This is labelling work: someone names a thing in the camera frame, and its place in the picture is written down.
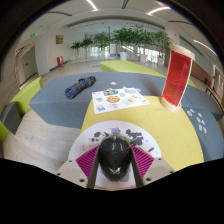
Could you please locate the grey upholstered seat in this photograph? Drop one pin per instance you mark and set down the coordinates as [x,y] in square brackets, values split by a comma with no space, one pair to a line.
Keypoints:
[11,116]

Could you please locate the brown reception counter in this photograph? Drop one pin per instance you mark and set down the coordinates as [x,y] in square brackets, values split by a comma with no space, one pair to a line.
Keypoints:
[200,71]

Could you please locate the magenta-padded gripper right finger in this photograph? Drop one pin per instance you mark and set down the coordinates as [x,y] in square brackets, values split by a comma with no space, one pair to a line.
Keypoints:
[143,161]

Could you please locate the small round brownish sticker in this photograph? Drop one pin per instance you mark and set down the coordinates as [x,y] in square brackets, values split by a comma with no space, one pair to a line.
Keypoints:
[189,113]

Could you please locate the round white printed mouse pad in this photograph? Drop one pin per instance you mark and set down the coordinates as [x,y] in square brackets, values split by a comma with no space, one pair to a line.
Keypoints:
[85,143]

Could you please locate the green exit sign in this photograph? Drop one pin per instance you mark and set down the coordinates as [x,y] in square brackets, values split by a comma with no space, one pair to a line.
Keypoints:
[32,35]

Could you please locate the red fire extinguisher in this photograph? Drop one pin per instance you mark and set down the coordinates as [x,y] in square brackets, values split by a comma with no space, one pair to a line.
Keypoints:
[59,61]

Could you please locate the small paper sticker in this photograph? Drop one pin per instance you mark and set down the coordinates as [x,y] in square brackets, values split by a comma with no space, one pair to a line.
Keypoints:
[192,110]
[205,130]
[200,127]
[138,89]
[203,122]
[199,115]
[198,119]
[113,83]

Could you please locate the wooden chair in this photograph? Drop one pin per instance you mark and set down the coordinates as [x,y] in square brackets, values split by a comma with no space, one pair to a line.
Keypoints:
[215,95]

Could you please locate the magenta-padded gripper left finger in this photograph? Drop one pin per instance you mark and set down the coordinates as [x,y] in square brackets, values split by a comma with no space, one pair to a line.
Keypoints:
[87,161]

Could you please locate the yellow-green upholstered bench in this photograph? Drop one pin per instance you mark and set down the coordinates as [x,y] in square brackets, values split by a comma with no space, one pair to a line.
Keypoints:
[130,66]
[28,93]

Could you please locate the folded dark blue umbrella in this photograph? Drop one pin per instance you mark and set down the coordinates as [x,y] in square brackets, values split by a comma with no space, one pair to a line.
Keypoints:
[80,87]

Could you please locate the row of potted plants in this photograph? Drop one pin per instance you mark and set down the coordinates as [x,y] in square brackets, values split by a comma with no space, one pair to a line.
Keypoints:
[123,36]

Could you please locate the white rectangular sticker sheet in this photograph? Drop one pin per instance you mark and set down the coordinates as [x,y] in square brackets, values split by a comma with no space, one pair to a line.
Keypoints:
[120,100]

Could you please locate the golden wall plaque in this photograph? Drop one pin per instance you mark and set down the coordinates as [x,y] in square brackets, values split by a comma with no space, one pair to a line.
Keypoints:
[59,39]

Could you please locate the beige door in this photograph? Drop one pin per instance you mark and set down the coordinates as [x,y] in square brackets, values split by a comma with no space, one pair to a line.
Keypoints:
[29,63]

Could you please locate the ceiling strip lights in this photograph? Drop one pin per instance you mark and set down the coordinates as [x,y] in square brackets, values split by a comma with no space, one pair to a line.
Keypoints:
[92,5]

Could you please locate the black computer mouse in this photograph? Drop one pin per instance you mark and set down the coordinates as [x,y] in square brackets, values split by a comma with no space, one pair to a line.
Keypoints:
[115,156]

